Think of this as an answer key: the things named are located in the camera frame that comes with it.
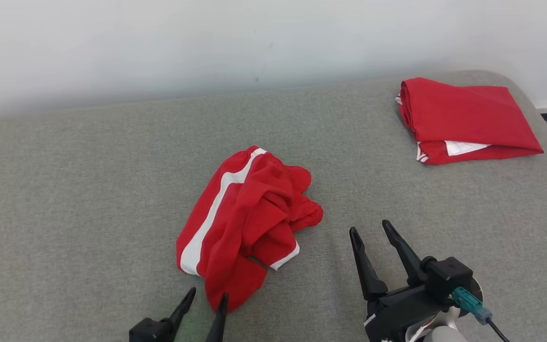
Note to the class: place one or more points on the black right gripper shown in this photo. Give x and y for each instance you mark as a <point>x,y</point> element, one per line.
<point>401,311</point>

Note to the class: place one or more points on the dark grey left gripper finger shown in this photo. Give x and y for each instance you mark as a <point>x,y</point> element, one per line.
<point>181,313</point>
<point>219,323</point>

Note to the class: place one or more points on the red shorts with white stripes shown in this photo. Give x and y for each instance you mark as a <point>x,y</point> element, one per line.
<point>249,213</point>

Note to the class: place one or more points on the red jersey with white sleeves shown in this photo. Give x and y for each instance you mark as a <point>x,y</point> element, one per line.
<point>463,114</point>

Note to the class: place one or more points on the grey fabric sofa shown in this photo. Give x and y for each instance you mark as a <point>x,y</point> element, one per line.
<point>88,190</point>

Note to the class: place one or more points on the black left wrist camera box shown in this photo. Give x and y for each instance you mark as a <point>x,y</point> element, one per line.
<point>147,331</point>

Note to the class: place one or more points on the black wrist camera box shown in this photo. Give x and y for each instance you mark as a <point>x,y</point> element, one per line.
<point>449,278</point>
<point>147,331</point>

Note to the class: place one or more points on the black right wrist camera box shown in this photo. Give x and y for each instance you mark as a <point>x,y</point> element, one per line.
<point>449,278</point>

